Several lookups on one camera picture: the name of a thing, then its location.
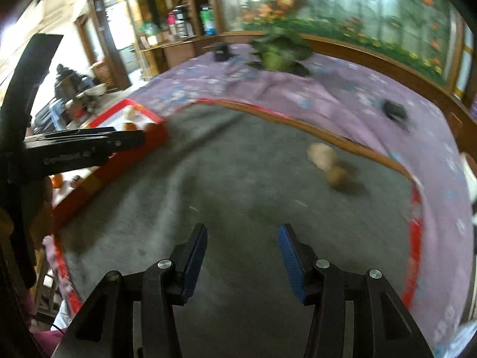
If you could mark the glass panel with flowers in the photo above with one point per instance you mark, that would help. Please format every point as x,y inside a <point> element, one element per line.
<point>354,7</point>

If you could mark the grey mat with red edge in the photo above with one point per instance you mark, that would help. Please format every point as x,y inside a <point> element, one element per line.
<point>223,179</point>

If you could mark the pale round food chunk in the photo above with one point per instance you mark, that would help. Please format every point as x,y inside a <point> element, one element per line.
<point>320,154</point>

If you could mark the wooden counter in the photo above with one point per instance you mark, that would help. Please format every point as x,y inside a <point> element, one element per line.
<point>175,50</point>

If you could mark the black thermos jug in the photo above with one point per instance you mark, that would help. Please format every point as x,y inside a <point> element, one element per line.
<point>181,22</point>

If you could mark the pink bottle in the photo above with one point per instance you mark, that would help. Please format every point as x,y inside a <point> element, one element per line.
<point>171,24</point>

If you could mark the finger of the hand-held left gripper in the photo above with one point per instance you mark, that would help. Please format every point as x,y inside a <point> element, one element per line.
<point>74,135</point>
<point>126,141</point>

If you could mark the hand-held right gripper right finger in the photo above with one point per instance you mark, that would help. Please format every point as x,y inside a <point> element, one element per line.
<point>292,264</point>

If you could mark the purple floral cloth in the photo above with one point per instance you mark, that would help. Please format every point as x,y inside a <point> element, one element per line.
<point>335,89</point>

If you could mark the green bag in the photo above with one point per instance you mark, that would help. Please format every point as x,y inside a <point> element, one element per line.
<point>148,30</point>

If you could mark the red tray with white inside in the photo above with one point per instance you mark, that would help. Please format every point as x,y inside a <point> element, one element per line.
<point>123,164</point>

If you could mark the black cylindrical container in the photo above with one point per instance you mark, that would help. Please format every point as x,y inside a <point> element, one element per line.
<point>221,52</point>

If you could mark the small black object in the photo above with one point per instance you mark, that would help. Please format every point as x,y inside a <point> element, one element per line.
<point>395,110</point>

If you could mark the wooden stool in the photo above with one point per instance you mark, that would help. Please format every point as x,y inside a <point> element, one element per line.
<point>46,279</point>

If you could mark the person's pink clothing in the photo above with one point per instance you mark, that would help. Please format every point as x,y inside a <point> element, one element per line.
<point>44,343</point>

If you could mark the wooden chair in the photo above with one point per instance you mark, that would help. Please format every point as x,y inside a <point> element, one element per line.
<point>69,89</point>

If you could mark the tan food chunk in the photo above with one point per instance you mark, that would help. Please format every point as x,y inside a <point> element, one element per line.
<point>337,177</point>

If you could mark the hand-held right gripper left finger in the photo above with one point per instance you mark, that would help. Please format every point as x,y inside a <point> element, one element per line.
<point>195,264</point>

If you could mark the green plastic bottle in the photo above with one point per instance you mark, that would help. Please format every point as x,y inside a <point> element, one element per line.
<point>207,20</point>

